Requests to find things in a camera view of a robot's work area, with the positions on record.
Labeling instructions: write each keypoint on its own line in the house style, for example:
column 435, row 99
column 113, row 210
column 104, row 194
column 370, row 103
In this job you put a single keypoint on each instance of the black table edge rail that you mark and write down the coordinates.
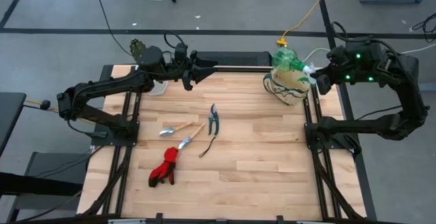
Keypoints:
column 238, row 68

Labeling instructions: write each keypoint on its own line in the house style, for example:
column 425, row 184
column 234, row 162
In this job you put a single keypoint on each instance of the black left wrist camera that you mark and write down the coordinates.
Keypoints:
column 180, row 52

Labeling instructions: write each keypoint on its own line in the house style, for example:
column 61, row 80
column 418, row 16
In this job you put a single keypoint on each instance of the black side table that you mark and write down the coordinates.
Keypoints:
column 10, row 115

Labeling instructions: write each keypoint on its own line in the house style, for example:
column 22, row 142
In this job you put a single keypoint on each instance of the black mesh-top computer case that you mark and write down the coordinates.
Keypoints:
column 238, row 59

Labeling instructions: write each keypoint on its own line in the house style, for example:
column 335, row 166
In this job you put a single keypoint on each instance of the grey floor bar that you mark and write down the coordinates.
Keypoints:
column 429, row 87

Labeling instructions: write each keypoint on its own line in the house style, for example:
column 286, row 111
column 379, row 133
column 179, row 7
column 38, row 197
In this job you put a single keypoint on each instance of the green cactus plant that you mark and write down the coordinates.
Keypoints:
column 137, row 48

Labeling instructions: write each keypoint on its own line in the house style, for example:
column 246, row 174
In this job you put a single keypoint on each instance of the beige green-trimmed gardening bag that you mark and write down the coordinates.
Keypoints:
column 287, row 88

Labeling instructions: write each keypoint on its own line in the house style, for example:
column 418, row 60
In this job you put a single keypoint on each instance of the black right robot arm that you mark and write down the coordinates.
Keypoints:
column 408, row 91

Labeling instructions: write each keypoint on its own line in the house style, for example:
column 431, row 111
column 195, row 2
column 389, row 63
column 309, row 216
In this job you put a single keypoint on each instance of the black front frame bar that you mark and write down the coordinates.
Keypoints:
column 218, row 222

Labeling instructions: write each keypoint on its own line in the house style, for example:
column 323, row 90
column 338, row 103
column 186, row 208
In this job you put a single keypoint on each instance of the green plastic spray bottle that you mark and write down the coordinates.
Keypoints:
column 286, row 59

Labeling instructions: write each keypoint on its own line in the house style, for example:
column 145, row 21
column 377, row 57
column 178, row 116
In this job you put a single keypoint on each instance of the red black gardening glove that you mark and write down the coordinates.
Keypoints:
column 165, row 169

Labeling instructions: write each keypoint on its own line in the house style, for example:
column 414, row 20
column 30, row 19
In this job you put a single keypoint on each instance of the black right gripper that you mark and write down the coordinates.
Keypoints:
column 335, row 67

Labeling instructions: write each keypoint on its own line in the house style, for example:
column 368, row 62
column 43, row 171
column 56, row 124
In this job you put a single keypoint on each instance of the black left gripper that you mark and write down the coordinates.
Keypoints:
column 180, row 71

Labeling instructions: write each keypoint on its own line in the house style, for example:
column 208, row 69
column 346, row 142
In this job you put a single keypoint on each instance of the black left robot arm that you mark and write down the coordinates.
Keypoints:
column 102, row 88

